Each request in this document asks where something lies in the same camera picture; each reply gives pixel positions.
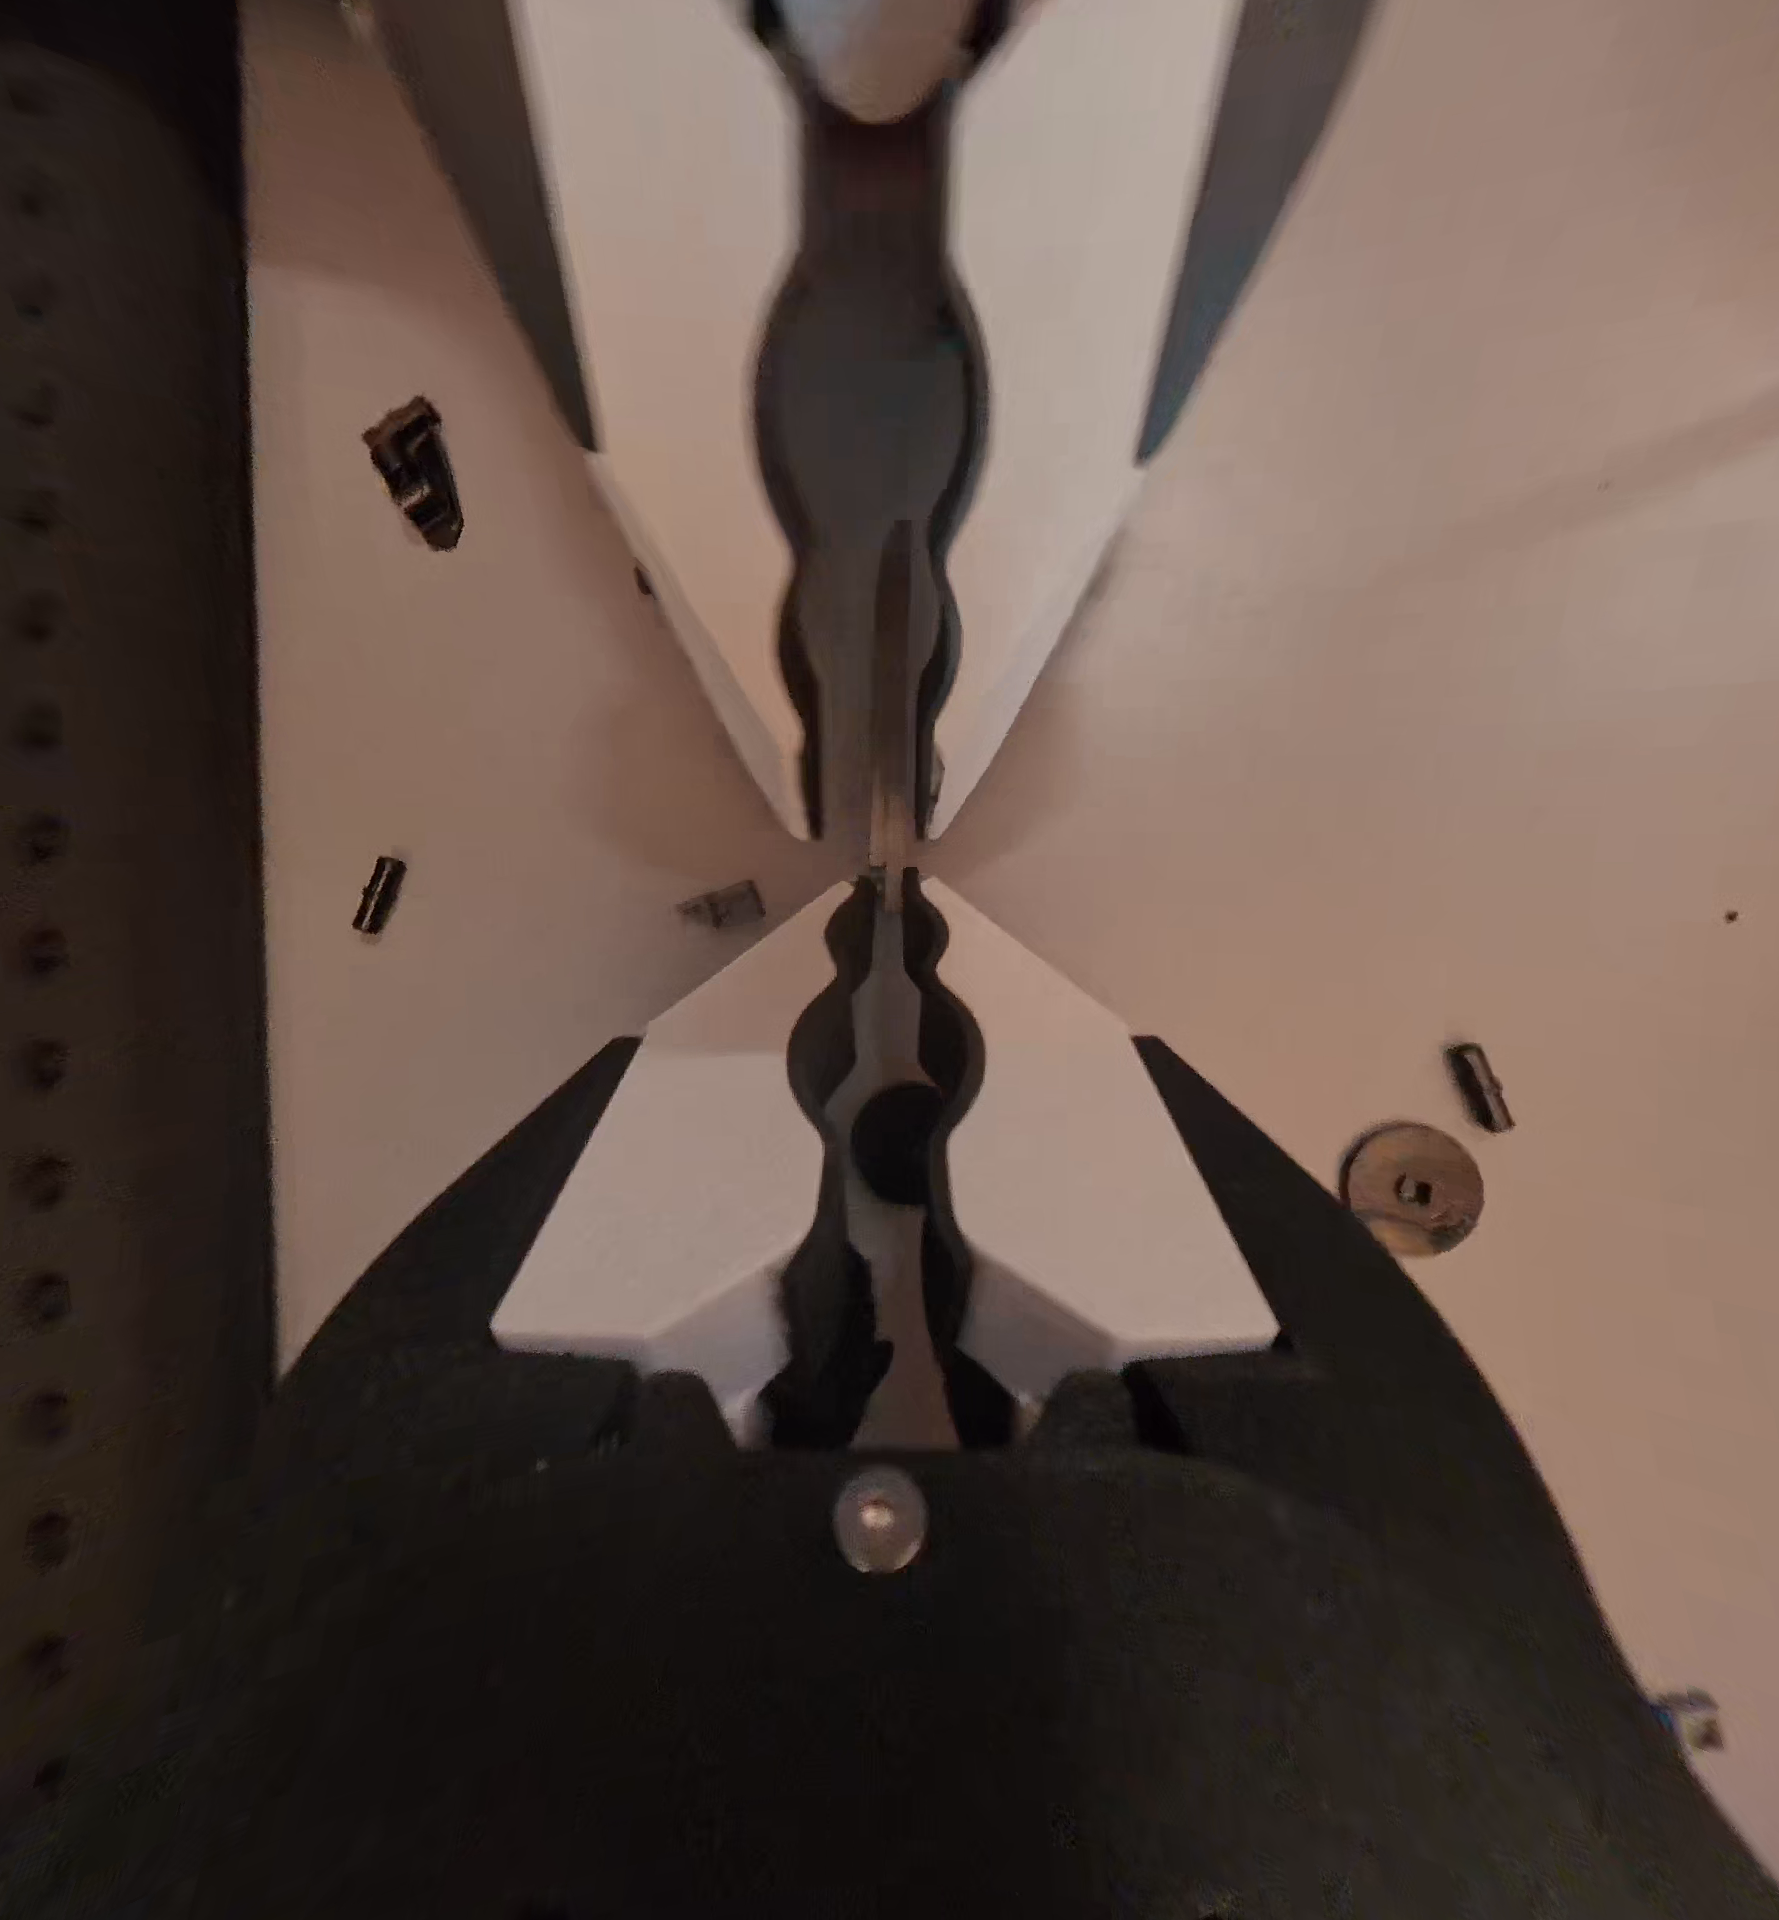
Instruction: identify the black lego disc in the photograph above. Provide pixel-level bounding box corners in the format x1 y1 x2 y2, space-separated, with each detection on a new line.
1335 1121 1487 1257

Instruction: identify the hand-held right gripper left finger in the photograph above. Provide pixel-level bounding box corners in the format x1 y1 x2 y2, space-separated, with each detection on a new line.
492 877 868 1398

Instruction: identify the black connector bottom right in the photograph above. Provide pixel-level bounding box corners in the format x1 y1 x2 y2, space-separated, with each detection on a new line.
362 396 467 556

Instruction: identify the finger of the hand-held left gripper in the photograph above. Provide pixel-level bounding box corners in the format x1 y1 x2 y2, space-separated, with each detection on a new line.
916 0 1261 842
505 0 829 842

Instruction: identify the black lego wheel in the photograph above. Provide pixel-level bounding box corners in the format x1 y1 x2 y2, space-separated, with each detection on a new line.
849 1084 950 1204

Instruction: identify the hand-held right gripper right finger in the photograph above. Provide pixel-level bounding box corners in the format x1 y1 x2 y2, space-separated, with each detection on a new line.
904 875 1281 1390

